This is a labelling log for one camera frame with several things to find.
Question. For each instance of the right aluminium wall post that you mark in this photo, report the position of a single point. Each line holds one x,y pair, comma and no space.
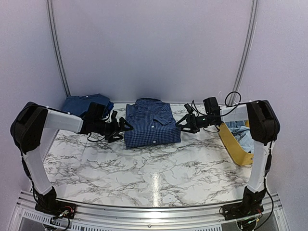
252,23

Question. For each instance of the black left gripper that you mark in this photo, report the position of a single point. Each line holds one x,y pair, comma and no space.
115,129

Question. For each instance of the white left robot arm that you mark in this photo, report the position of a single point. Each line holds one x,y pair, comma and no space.
27,129

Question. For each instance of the aluminium wall post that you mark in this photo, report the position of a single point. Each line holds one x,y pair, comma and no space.
56,47
252,23

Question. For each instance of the yellow plastic laundry basket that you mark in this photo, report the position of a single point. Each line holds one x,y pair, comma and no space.
236,152

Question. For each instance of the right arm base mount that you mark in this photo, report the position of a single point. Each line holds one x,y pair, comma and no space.
237,210

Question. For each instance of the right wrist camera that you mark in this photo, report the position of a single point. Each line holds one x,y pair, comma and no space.
189,109

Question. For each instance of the light blue crumpled garment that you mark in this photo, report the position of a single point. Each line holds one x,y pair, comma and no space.
241,133

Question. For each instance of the aluminium front rail frame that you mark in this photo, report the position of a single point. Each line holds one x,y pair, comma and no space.
92,217

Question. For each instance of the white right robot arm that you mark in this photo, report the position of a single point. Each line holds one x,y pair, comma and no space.
264,129

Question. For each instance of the left aluminium wall post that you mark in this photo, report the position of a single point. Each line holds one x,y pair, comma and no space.
56,47

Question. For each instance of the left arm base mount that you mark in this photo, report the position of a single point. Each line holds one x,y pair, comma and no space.
61,210

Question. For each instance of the blue plaid button shirt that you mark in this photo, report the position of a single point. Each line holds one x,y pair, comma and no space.
153,124

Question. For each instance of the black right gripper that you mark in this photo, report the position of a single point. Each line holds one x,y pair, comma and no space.
194,128

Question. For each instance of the folded dark blue t-shirt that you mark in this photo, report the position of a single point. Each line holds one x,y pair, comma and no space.
78,105

